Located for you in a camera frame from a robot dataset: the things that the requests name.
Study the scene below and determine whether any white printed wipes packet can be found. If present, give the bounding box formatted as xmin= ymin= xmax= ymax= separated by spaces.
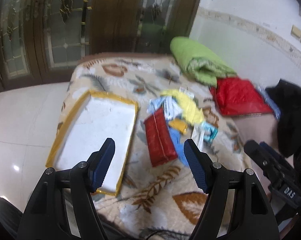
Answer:
xmin=191 ymin=126 xmax=205 ymax=152

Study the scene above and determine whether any red snack packet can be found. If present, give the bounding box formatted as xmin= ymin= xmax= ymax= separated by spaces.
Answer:
xmin=144 ymin=108 xmax=178 ymax=167

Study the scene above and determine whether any yellow towel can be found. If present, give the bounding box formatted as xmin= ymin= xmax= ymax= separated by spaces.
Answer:
xmin=160 ymin=89 xmax=205 ymax=126

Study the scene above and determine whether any teal small packet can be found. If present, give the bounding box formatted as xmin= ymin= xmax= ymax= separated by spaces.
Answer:
xmin=202 ymin=123 xmax=218 ymax=144

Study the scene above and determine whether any blue fluffy cloth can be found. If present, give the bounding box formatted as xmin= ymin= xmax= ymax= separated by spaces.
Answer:
xmin=168 ymin=127 xmax=189 ymax=167

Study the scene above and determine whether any white tray yellow rim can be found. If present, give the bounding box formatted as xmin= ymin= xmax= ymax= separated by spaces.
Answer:
xmin=45 ymin=90 xmax=139 ymax=196

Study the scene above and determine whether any leaf pattern beige blanket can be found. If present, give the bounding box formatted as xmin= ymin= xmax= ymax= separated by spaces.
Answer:
xmin=46 ymin=53 xmax=251 ymax=239

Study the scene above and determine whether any red padded jacket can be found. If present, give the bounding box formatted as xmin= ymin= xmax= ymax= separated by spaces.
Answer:
xmin=210 ymin=77 xmax=273 ymax=116

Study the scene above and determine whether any black garment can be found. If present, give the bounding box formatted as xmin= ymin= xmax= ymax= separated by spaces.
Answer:
xmin=266 ymin=79 xmax=301 ymax=158

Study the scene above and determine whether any blue white tissue packet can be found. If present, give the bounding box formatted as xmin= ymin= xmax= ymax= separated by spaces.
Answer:
xmin=147 ymin=96 xmax=182 ymax=121

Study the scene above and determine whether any green folded quilt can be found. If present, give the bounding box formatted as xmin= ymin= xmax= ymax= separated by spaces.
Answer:
xmin=170 ymin=36 xmax=237 ymax=87

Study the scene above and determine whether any wooden glass cabinet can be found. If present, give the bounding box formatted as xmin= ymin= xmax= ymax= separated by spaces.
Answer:
xmin=0 ymin=0 xmax=200 ymax=92

